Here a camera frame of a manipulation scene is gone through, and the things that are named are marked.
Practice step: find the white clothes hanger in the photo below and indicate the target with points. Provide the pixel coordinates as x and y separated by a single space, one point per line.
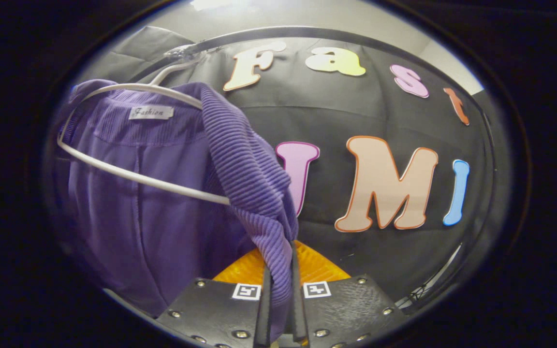
162 184

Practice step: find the black clothes rack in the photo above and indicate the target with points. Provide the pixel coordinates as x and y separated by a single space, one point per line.
283 32

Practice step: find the purple ribbed shirt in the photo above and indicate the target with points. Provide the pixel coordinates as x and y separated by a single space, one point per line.
162 232

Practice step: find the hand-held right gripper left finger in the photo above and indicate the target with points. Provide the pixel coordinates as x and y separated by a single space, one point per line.
220 314

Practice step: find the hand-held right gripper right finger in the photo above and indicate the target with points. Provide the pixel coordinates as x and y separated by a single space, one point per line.
346 309

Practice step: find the black backdrop cloth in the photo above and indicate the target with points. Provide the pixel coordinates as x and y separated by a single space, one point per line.
336 111

